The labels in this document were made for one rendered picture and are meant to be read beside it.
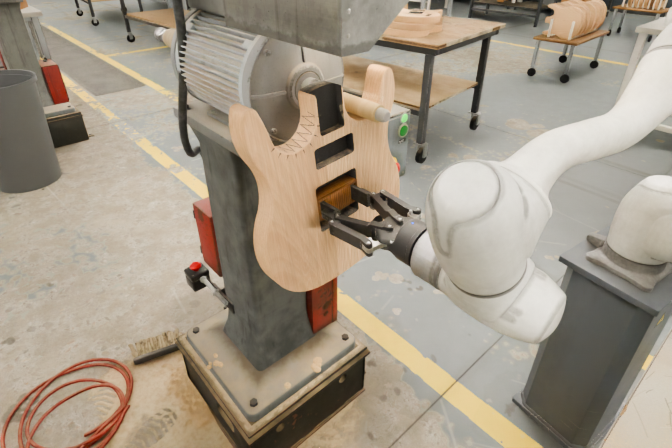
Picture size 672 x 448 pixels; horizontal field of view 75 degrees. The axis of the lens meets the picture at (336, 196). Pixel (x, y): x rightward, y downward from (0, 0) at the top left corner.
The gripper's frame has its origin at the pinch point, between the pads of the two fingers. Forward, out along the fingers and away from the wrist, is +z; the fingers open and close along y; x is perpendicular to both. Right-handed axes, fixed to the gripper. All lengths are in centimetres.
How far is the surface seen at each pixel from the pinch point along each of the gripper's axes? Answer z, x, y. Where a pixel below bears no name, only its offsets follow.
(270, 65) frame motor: 19.2, 21.9, 1.7
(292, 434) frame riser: 22, -100, -11
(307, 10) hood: -2.9, 35.1, -4.9
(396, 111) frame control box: 19.6, -0.2, 38.1
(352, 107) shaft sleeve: 2.8, 15.6, 7.3
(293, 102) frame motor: 17.9, 13.6, 4.9
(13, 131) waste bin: 279, -58, -33
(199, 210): 62, -29, -6
